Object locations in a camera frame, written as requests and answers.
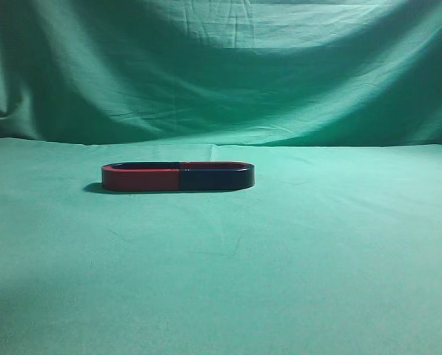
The red-blue horseshoe magnet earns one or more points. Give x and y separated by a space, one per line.
216 176
141 176

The green cloth backdrop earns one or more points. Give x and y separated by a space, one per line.
256 73

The green table cloth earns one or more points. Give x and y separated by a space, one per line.
333 251

